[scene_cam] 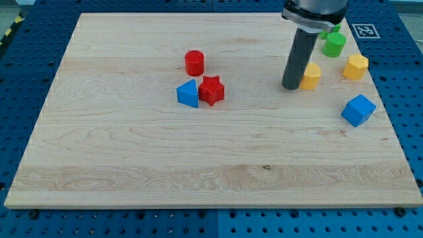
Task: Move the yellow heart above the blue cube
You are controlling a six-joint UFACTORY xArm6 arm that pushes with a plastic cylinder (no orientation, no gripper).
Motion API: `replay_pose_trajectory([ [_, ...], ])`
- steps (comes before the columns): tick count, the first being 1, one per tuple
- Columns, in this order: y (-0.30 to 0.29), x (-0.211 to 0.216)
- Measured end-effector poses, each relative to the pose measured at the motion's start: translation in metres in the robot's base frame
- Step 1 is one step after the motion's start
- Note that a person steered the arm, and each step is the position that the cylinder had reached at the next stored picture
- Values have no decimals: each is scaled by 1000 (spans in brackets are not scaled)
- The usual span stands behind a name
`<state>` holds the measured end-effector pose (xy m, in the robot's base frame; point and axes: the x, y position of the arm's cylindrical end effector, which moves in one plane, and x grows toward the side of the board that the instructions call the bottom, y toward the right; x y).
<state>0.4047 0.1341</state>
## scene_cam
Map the yellow heart block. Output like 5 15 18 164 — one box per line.
300 63 321 90

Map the green block behind arm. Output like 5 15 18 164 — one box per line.
318 24 341 40

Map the robot arm silver flange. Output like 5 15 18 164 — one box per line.
282 0 349 34

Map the blue cube block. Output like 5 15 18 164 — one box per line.
341 95 377 127

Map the red star block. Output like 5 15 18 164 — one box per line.
198 75 225 106

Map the blue triangle block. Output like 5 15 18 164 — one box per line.
176 79 198 108

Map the red cylinder block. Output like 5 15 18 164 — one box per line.
184 50 205 77

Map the light wooden board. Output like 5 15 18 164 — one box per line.
5 13 422 210

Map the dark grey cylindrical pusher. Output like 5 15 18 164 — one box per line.
282 28 319 90

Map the green cylinder block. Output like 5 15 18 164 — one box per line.
322 32 346 58

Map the yellow hexagon block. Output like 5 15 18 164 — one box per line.
342 54 369 81

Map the white fiducial marker tag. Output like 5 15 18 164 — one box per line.
352 23 380 39

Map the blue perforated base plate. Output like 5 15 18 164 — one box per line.
1 0 422 237

